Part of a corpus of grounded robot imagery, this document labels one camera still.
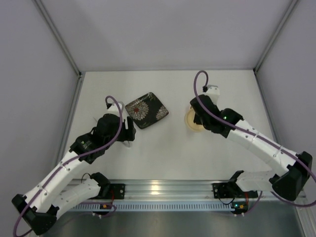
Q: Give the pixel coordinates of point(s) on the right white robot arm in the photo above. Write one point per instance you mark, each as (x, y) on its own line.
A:
(289, 169)

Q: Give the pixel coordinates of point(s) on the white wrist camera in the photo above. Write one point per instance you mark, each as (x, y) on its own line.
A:
(213, 92)
(112, 108)

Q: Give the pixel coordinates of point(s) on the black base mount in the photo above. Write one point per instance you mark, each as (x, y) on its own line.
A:
(223, 190)
(112, 191)

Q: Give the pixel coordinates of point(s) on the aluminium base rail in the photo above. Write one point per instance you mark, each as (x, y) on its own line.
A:
(168, 190)

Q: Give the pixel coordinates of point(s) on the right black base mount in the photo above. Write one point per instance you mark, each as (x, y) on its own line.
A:
(223, 190)

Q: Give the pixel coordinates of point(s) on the cream lid pink knob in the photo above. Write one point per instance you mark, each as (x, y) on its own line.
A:
(189, 121)

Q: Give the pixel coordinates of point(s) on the black floral square plate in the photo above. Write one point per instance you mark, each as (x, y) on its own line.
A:
(146, 110)

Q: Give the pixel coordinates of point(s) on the right aluminium frame post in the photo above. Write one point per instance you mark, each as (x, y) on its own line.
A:
(276, 33)

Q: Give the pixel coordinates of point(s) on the slotted grey cable duct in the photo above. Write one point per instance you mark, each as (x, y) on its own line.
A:
(151, 206)

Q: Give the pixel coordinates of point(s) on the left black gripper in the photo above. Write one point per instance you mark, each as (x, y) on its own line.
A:
(130, 129)

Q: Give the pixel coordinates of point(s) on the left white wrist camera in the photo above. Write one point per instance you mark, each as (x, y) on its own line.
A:
(112, 108)

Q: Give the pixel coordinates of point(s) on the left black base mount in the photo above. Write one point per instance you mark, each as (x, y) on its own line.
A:
(112, 191)

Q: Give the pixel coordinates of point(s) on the aluminium frame post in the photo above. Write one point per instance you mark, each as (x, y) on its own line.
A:
(276, 33)
(56, 34)

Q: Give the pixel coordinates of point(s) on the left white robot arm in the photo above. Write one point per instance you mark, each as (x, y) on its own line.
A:
(42, 206)

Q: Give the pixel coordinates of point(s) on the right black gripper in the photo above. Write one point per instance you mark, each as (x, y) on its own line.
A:
(199, 118)

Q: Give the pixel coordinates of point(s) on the left aluminium frame post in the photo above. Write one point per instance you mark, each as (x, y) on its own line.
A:
(56, 34)

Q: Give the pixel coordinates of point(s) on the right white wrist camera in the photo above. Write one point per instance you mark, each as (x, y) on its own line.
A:
(213, 92)

